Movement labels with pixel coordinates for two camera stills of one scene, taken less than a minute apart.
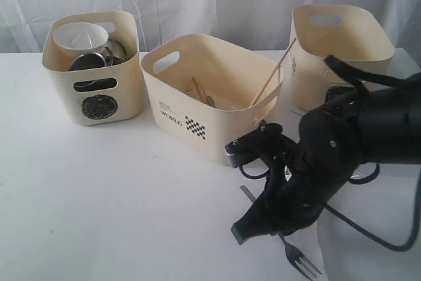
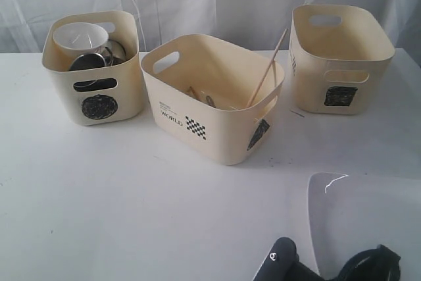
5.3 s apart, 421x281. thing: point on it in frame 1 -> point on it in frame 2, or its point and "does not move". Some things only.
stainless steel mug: (88, 60) does not move
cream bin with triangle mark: (208, 93) does not move
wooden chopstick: (272, 73) -> (267, 67)
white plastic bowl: (81, 35) does not move
